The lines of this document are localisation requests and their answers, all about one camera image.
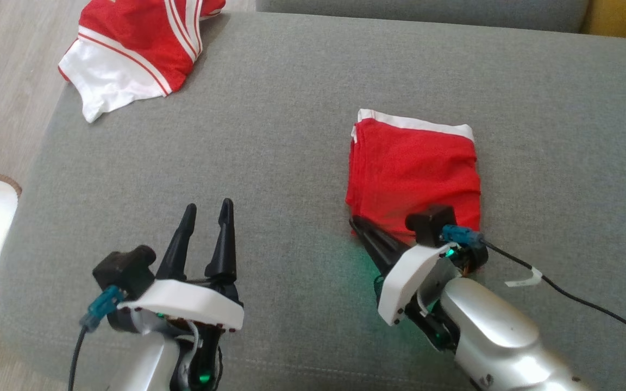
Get red basketball shorts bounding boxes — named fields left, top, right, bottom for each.
left=345, top=109, right=481, bottom=246

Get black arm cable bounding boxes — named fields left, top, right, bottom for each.
left=67, top=286, right=124, bottom=391
left=440, top=224, right=626, bottom=344

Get red and white jersey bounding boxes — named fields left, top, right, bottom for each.
left=58, top=0, right=227, bottom=124

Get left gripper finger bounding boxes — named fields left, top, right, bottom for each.
left=155, top=204, right=197, bottom=281
left=205, top=198, right=236, bottom=284

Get large grey sofa seat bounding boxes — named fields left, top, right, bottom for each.
left=0, top=11, right=626, bottom=391

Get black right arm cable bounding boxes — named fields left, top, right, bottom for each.
left=440, top=224, right=626, bottom=344

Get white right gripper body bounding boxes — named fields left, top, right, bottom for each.
left=377, top=244, right=487, bottom=354

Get small grey sofa cushion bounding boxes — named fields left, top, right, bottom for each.
left=256, top=0, right=591, bottom=33

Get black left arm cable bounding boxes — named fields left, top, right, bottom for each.
left=67, top=286, right=124, bottom=391

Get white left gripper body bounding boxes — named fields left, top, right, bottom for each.
left=108, top=281, right=245, bottom=391

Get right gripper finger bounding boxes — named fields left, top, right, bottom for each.
left=349, top=220, right=398, bottom=275
left=352, top=216, right=409, bottom=256

